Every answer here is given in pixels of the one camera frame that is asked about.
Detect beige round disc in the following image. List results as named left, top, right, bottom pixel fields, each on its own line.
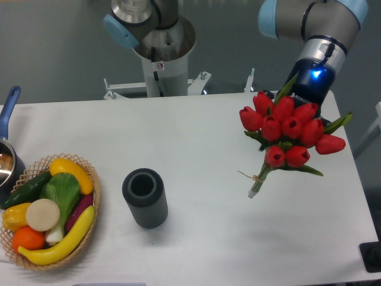
left=26, top=198, right=60, bottom=232

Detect blue handled saucepan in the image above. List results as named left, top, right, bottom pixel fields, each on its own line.
left=1, top=86, right=25, bottom=203

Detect black device at table edge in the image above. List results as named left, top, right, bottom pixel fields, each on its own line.
left=359, top=241, right=381, bottom=273

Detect dark grey ribbed vase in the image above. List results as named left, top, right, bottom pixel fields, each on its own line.
left=122, top=168, right=168, bottom=229

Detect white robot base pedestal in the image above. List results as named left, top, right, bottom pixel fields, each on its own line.
left=134, top=16, right=196, bottom=98

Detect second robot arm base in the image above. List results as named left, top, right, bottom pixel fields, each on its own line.
left=103, top=1, right=179, bottom=49

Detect green bok choy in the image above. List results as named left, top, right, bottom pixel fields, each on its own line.
left=39, top=173, right=80, bottom=246

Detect yellow squash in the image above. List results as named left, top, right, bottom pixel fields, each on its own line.
left=49, top=157, right=93, bottom=195

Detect yellow banana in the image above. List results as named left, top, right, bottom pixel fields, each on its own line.
left=18, top=206, right=95, bottom=266

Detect orange fruit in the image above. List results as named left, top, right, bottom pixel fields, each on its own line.
left=12, top=226, right=45, bottom=253

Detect green cucumber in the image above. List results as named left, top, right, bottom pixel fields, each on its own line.
left=1, top=172, right=52, bottom=210

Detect yellow bell pepper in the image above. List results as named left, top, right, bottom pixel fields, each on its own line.
left=2, top=203, right=31, bottom=232

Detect purple sweet potato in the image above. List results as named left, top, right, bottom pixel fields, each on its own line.
left=65, top=194, right=93, bottom=234

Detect white metal mounting frame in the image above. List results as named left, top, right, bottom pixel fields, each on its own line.
left=103, top=67, right=255, bottom=100

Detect red tulip bouquet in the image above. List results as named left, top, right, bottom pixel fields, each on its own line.
left=239, top=76, right=352, bottom=198

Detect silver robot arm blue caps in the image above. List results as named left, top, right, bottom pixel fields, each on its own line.
left=258, top=0, right=369, bottom=107

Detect woven wicker basket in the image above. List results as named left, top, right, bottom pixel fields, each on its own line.
left=1, top=154, right=100, bottom=271

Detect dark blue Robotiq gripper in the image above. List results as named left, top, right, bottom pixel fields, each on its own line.
left=286, top=58, right=336, bottom=126

